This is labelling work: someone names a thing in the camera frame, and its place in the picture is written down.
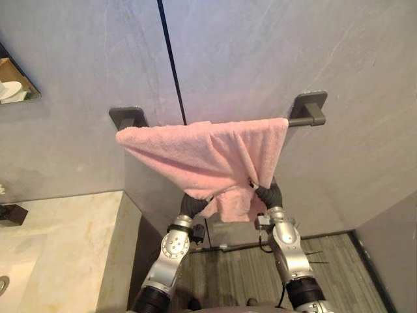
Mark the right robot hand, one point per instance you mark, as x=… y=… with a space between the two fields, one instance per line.
x=271 y=195

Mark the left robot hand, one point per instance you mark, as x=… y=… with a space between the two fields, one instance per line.
x=193 y=206

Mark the pink terry towel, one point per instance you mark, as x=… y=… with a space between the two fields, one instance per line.
x=182 y=156

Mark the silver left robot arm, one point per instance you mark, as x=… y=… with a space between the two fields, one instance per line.
x=167 y=257

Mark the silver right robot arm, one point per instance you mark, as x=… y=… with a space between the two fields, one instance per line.
x=290 y=254

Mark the dark grey towel bar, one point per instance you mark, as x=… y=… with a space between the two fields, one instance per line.
x=306 y=112

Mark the dark brown wooden box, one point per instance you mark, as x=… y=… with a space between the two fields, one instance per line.
x=13 y=215

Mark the small white object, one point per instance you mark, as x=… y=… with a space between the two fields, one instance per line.
x=2 y=189

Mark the chrome sink drain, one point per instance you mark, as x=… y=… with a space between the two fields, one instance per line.
x=2 y=284

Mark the wall mirror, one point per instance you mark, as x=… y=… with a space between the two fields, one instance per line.
x=14 y=78

